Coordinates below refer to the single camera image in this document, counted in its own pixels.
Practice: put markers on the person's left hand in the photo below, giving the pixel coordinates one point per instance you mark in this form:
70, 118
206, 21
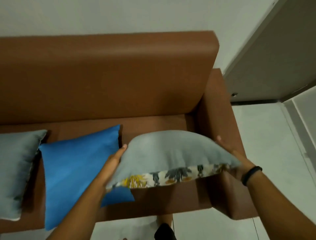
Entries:
111, 165

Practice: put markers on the person's right hand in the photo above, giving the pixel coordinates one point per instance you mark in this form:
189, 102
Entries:
237, 158

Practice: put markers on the person's left thumb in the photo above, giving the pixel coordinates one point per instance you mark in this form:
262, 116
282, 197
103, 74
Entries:
118, 153

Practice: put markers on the person's right thumb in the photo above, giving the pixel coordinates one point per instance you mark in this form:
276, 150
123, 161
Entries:
223, 144

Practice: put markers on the grey patterned cushion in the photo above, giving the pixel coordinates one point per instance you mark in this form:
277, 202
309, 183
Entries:
170, 155

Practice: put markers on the person's left forearm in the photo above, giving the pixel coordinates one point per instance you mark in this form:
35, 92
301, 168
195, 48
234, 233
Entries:
79, 210

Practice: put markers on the person's right forearm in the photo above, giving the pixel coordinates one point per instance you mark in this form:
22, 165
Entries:
279, 207

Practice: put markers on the black wristband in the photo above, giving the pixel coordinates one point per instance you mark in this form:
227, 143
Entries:
251, 174

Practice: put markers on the blue cushion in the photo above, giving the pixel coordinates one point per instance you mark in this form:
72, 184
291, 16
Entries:
74, 173

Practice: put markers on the brown leather sofa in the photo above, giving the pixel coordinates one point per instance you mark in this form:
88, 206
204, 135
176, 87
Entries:
118, 81

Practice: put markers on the person's leg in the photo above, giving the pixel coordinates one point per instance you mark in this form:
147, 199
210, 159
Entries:
165, 228

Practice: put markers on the grey door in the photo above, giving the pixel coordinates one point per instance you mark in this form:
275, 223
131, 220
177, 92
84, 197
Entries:
274, 56

